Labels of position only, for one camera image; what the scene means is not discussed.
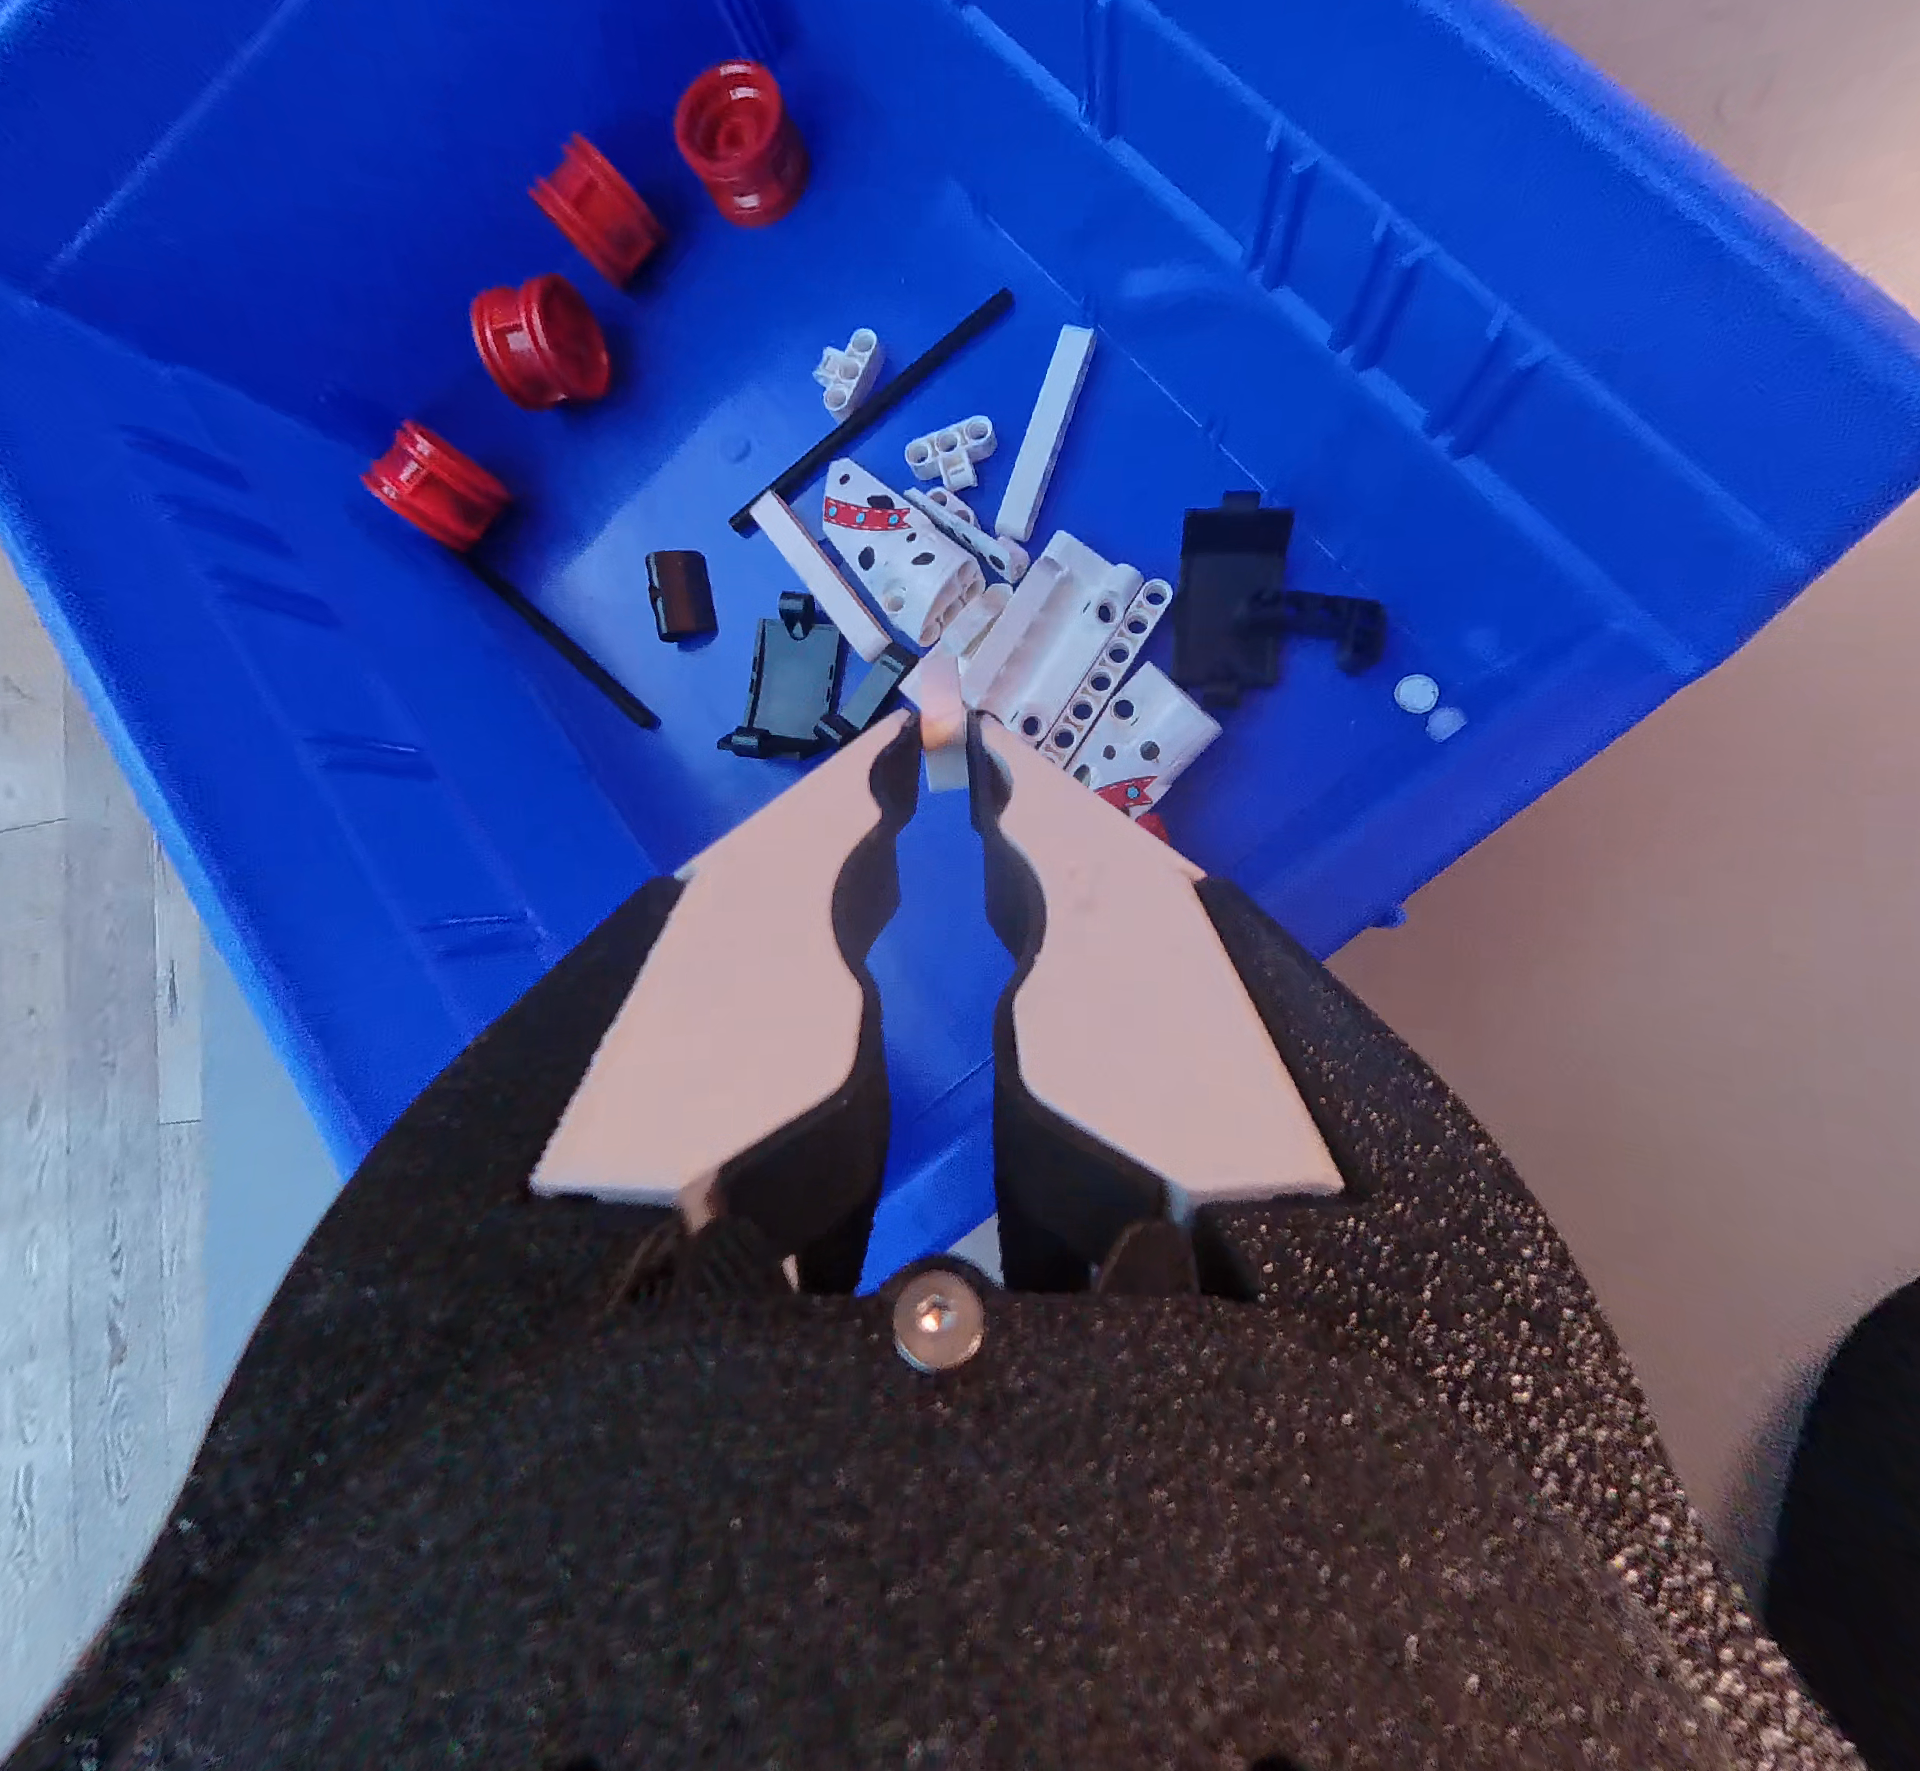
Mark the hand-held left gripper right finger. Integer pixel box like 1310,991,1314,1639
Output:
963,712,1347,1229

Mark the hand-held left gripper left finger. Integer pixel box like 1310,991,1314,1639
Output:
529,710,919,1237

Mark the white straight brick beam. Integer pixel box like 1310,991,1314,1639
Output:
898,647,978,796

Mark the blue plastic bin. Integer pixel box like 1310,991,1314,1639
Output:
0,0,1920,1300

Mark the grey desk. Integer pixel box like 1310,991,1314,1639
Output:
1305,0,1920,1548

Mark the black brick panel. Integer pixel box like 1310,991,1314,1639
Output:
816,643,919,753
1171,492,1295,710
644,547,719,643
715,590,853,766

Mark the long black brick axle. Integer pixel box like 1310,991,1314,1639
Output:
729,288,1015,539
466,552,662,732

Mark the pile of white brick pieces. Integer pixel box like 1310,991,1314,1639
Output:
747,323,1226,843

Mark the black brick connector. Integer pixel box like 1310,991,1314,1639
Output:
1270,590,1391,677

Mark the red toy wheel hub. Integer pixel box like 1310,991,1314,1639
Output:
466,272,613,412
523,131,667,291
671,58,812,228
357,419,514,558

